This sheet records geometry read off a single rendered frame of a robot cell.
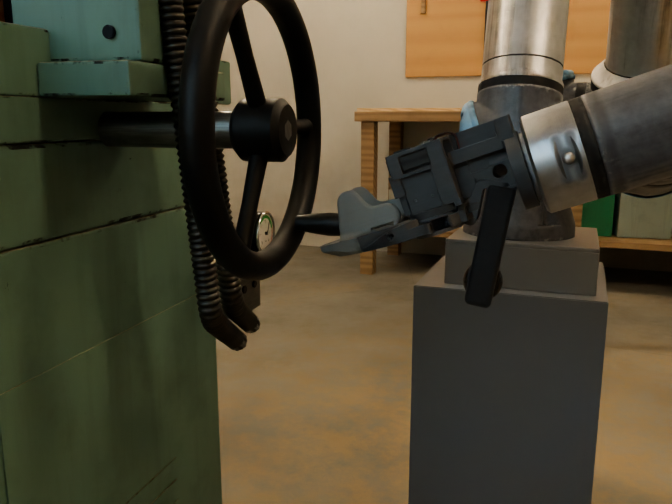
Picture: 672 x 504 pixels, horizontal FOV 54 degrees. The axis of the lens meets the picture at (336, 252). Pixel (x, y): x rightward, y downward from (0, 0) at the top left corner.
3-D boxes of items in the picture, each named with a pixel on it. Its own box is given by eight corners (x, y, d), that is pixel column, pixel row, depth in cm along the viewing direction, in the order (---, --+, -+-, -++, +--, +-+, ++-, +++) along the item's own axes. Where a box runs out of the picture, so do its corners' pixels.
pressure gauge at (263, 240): (259, 272, 92) (257, 214, 90) (234, 270, 93) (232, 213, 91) (276, 262, 98) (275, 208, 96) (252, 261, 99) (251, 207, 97)
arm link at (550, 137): (593, 193, 62) (602, 206, 53) (541, 208, 64) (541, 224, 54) (565, 101, 61) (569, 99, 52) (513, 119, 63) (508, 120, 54)
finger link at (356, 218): (306, 204, 66) (392, 174, 63) (326, 260, 66) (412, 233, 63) (295, 208, 63) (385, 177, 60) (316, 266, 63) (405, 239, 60)
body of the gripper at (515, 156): (394, 155, 66) (513, 113, 62) (421, 236, 67) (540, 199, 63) (376, 160, 59) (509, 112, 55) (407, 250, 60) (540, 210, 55)
